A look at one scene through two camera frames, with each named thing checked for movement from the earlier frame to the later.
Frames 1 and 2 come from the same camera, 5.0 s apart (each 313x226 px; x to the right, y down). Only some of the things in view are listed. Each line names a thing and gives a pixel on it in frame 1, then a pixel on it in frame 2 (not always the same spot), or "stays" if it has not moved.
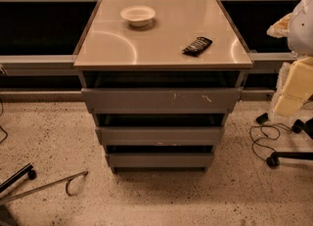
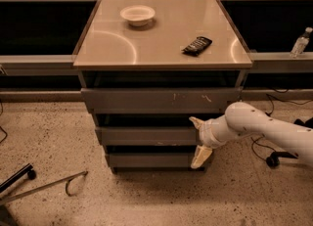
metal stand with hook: (67, 181) stays
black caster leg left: (26, 170) stays
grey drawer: (157, 136) stays
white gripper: (302, 34) -> (205, 134)
